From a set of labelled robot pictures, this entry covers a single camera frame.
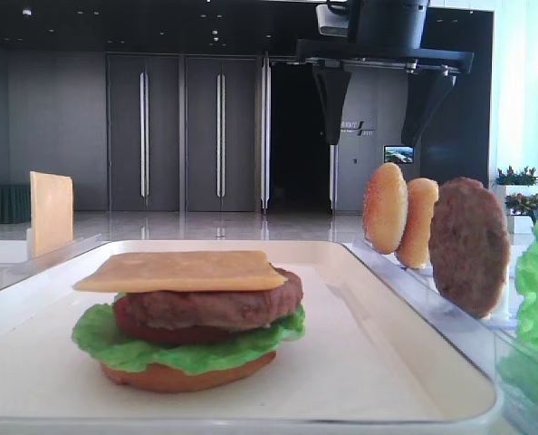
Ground long clear acrylic rail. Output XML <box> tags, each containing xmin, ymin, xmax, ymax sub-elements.
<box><xmin>0</xmin><ymin>235</ymin><xmax>104</xmax><ymax>291</ymax></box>
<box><xmin>345</xmin><ymin>237</ymin><xmax>538</xmax><ymax>434</ymax></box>

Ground left long clear acrylic rail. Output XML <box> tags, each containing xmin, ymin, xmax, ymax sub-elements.
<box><xmin>0</xmin><ymin>235</ymin><xmax>104</xmax><ymax>291</ymax></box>

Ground brown meat patty on burger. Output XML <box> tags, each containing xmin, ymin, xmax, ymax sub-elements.
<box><xmin>123</xmin><ymin>268</ymin><xmax>303</xmax><ymax>331</ymax></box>

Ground dark double door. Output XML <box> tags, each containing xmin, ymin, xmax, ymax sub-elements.
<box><xmin>107</xmin><ymin>55</ymin><xmax>179</xmax><ymax>211</ymax></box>
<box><xmin>186</xmin><ymin>58</ymin><xmax>256</xmax><ymax>212</ymax></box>

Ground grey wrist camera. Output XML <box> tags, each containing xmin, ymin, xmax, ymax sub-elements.
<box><xmin>315</xmin><ymin>1</ymin><xmax>352</xmax><ymax>38</ymax></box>

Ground small wall screen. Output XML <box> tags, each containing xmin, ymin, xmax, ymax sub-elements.
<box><xmin>384</xmin><ymin>145</ymin><xmax>414</xmax><ymax>164</ymax></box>

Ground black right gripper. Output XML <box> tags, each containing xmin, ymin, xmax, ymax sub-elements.
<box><xmin>296</xmin><ymin>1</ymin><xmax>474</xmax><ymax>145</ymax></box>

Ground right long clear acrylic rail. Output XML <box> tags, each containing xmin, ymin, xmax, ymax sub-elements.
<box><xmin>345</xmin><ymin>237</ymin><xmax>538</xmax><ymax>434</ymax></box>

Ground green lettuce leaf on burger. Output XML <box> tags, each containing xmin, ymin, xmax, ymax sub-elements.
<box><xmin>72</xmin><ymin>304</ymin><xmax>305</xmax><ymax>375</ymax></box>

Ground dark double door right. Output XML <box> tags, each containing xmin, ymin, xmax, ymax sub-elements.
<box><xmin>186</xmin><ymin>58</ymin><xmax>256</xmax><ymax>212</ymax></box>

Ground bottom burger bun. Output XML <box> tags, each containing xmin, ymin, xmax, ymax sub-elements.
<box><xmin>100</xmin><ymin>351</ymin><xmax>277</xmax><ymax>393</ymax></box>

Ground orange cheese slice on burger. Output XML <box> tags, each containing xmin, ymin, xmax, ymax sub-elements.
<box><xmin>73</xmin><ymin>250</ymin><xmax>286</xmax><ymax>294</ymax></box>

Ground red tomato slice on burger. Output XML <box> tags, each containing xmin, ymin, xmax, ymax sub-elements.
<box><xmin>112</xmin><ymin>297</ymin><xmax>252</xmax><ymax>347</ymax></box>

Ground green round ottoman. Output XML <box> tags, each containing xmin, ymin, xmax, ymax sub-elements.
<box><xmin>0</xmin><ymin>184</ymin><xmax>31</xmax><ymax>224</ymax></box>

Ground upright brown meat patty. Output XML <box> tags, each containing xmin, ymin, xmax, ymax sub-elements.
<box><xmin>428</xmin><ymin>177</ymin><xmax>511</xmax><ymax>318</ymax></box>

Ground dark double door left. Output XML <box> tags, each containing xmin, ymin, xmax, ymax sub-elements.
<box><xmin>107</xmin><ymin>55</ymin><xmax>179</xmax><ymax>211</ymax></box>

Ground upright plain burger bun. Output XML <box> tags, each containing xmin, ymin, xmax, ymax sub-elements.
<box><xmin>395</xmin><ymin>178</ymin><xmax>438</xmax><ymax>269</ymax></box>

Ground potted flower plants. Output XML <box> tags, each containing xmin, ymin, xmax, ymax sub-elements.
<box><xmin>494</xmin><ymin>166</ymin><xmax>538</xmax><ymax>234</ymax></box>

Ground upright orange cheese slice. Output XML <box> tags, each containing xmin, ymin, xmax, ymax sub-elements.
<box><xmin>30</xmin><ymin>171</ymin><xmax>73</xmax><ymax>257</ymax></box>

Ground sesame top burger bun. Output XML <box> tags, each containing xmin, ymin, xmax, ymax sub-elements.
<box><xmin>362</xmin><ymin>162</ymin><xmax>408</xmax><ymax>255</ymax></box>

